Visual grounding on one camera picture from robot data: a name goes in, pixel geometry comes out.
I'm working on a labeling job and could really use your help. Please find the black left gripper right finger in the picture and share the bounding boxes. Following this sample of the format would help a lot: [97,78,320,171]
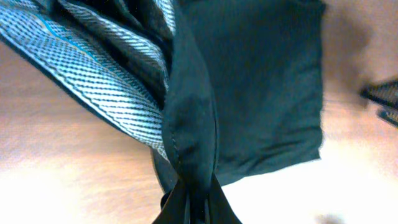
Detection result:
[205,174,242,224]

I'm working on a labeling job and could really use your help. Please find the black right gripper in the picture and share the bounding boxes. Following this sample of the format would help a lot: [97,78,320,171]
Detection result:
[360,79,397,128]

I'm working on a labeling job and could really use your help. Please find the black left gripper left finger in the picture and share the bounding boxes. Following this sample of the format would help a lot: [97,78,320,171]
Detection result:
[152,180,190,224]

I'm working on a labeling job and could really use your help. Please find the dark green shorts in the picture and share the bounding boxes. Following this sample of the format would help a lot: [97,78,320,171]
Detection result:
[0,0,326,200]

